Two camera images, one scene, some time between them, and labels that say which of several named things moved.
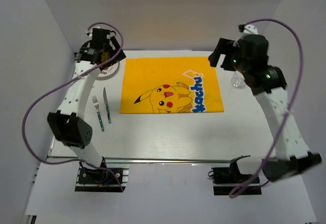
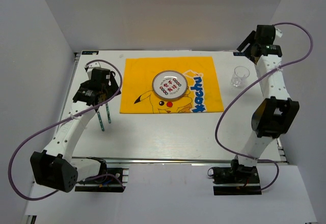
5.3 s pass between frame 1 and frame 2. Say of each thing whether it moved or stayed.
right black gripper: moved
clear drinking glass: stayed
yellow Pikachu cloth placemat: stayed
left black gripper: moved
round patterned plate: moved
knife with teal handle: stayed
